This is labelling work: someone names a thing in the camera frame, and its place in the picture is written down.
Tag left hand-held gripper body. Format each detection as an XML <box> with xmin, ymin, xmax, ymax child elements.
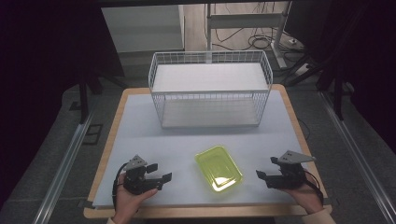
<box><xmin>122</xmin><ymin>154</ymin><xmax>164</xmax><ymax>196</ymax></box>

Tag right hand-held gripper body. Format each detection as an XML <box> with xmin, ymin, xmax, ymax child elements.
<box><xmin>265</xmin><ymin>150</ymin><xmax>317</xmax><ymax>190</ymax></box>

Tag yellow-green plastic tray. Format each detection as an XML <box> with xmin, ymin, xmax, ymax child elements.
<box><xmin>194</xmin><ymin>145</ymin><xmax>245</xmax><ymax>193</ymax></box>

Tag white wire shelf rack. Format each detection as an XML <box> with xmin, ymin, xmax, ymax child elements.
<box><xmin>148</xmin><ymin>49</ymin><xmax>275</xmax><ymax>130</ymax></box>

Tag person's left hand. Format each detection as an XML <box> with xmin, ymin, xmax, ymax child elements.
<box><xmin>112</xmin><ymin>172</ymin><xmax>159</xmax><ymax>224</ymax></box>

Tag person's right hand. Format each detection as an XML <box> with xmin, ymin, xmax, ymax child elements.
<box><xmin>281</xmin><ymin>172</ymin><xmax>325</xmax><ymax>216</ymax></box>

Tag grey table mat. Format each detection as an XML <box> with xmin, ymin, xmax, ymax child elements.
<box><xmin>92</xmin><ymin>89</ymin><xmax>313</xmax><ymax>209</ymax></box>

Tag black metal stand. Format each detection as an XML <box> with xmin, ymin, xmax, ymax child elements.
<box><xmin>284</xmin><ymin>46</ymin><xmax>356</xmax><ymax>121</ymax></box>

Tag black tripod stand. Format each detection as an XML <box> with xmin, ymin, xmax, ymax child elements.
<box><xmin>74</xmin><ymin>69</ymin><xmax>129</xmax><ymax>125</ymax></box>

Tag white power strip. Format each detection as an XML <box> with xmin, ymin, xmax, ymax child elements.
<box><xmin>288</xmin><ymin>36</ymin><xmax>305</xmax><ymax>49</ymax></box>

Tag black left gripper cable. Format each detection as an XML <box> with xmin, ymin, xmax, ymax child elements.
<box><xmin>111</xmin><ymin>161</ymin><xmax>129</xmax><ymax>213</ymax></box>

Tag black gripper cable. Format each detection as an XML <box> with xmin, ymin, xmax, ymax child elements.
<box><xmin>305</xmin><ymin>173</ymin><xmax>325</xmax><ymax>204</ymax></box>
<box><xmin>111</xmin><ymin>161</ymin><xmax>129</xmax><ymax>213</ymax></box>

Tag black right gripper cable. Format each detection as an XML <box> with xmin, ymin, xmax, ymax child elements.
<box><xmin>305</xmin><ymin>173</ymin><xmax>325</xmax><ymax>204</ymax></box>

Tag thin black cable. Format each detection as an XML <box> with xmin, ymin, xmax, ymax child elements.
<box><xmin>298</xmin><ymin>119</ymin><xmax>312</xmax><ymax>142</ymax></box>

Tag black floor bracket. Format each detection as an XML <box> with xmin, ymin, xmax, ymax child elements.
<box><xmin>81</xmin><ymin>123</ymin><xmax>104</xmax><ymax>147</ymax></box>

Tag silver metal rail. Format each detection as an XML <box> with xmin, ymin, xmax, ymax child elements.
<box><xmin>32</xmin><ymin>110</ymin><xmax>96</xmax><ymax>224</ymax></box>
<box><xmin>318</xmin><ymin>91</ymin><xmax>396</xmax><ymax>224</ymax></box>

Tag black floor cables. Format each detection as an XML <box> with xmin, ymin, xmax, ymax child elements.
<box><xmin>204</xmin><ymin>2</ymin><xmax>304</xmax><ymax>55</ymax></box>

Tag white metal desk frame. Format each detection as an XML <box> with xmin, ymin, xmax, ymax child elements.
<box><xmin>205</xmin><ymin>0</ymin><xmax>293</xmax><ymax>70</ymax></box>

